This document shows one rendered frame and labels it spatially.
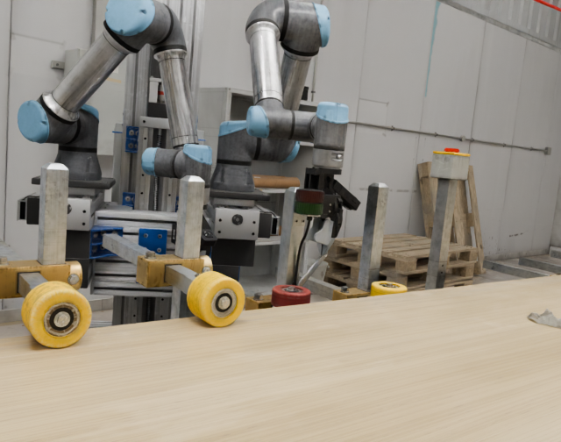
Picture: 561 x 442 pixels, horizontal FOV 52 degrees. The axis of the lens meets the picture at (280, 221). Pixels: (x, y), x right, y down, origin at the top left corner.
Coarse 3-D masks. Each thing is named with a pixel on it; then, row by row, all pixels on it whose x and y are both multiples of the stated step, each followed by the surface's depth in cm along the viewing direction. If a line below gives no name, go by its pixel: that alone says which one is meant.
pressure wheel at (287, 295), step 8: (280, 288) 119; (288, 288) 118; (296, 288) 120; (304, 288) 120; (272, 296) 117; (280, 296) 115; (288, 296) 114; (296, 296) 114; (304, 296) 115; (272, 304) 117; (280, 304) 115; (288, 304) 114; (296, 304) 114
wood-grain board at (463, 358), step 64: (192, 320) 94; (256, 320) 97; (320, 320) 100; (384, 320) 104; (448, 320) 108; (512, 320) 112; (0, 384) 64; (64, 384) 66; (128, 384) 68; (192, 384) 69; (256, 384) 71; (320, 384) 73; (384, 384) 74; (448, 384) 76; (512, 384) 79
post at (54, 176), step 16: (48, 176) 91; (64, 176) 92; (48, 192) 91; (64, 192) 93; (48, 208) 92; (64, 208) 93; (48, 224) 92; (64, 224) 94; (48, 240) 92; (64, 240) 94; (48, 256) 93; (64, 256) 94
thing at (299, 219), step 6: (294, 216) 121; (300, 216) 122; (312, 216) 118; (318, 216) 119; (294, 222) 121; (300, 222) 122; (306, 228) 120; (306, 234) 120; (300, 246) 122; (300, 252) 123; (294, 282) 124
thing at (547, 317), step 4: (532, 312) 114; (544, 312) 115; (548, 312) 114; (528, 316) 114; (532, 316) 113; (536, 316) 112; (540, 316) 112; (544, 316) 113; (548, 316) 112; (552, 316) 111; (536, 320) 112; (540, 320) 112; (544, 320) 111; (548, 320) 111; (552, 320) 110; (556, 320) 110; (560, 320) 110; (548, 324) 110; (552, 324) 109; (556, 324) 110; (560, 324) 109
